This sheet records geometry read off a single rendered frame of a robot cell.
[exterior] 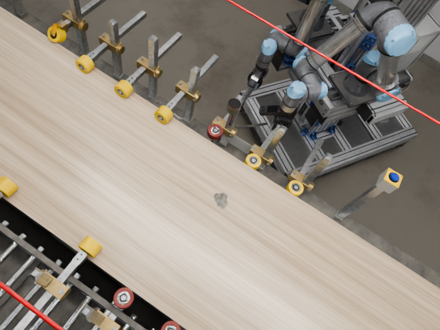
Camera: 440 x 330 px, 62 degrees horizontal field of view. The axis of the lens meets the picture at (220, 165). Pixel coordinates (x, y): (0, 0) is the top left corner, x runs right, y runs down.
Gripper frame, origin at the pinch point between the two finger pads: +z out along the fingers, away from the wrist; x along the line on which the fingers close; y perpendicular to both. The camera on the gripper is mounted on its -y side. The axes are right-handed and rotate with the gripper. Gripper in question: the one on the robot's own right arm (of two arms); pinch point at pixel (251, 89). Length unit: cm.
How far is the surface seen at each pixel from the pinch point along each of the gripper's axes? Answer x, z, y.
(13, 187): 51, -13, -122
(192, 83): 20.9, -22.6, -35.6
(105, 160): 32, -7, -88
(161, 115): 25, -14, -56
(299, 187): -51, -8, -44
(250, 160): -24, -8, -46
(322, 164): -54, -23, -36
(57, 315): 8, 11, -151
